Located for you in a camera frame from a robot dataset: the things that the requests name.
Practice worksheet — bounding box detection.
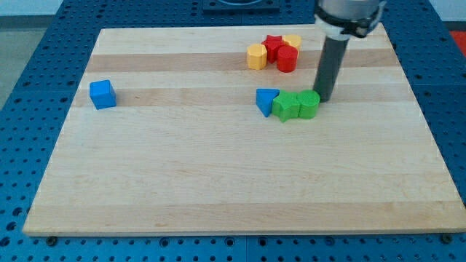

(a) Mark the green star block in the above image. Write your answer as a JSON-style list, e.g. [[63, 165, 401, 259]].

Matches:
[[272, 90, 301, 122]]

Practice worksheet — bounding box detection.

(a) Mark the green cylinder block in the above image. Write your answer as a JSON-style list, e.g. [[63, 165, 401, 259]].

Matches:
[[297, 90, 320, 119]]

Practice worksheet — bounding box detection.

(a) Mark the red star block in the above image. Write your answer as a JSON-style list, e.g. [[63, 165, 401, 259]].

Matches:
[[262, 35, 284, 63]]

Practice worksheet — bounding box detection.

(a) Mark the blue triangle block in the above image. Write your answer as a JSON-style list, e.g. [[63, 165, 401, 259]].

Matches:
[[256, 88, 280, 117]]

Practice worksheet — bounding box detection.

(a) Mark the red cylinder block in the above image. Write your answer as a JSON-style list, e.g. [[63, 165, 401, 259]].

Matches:
[[277, 46, 299, 73]]

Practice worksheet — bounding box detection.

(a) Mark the wooden board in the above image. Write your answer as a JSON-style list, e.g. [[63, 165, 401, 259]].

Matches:
[[23, 25, 465, 237]]

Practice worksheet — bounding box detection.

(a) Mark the blue cube block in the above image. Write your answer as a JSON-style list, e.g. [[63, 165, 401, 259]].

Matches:
[[89, 80, 117, 110]]

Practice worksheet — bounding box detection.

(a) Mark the yellow hexagon block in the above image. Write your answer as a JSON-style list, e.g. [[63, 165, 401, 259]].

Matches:
[[246, 44, 267, 70]]

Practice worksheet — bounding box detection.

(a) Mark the yellow cylinder block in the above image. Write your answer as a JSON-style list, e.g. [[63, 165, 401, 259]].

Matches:
[[283, 34, 302, 52]]

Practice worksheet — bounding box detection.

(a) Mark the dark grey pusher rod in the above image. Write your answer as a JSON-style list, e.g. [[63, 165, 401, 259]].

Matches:
[[313, 37, 349, 103]]

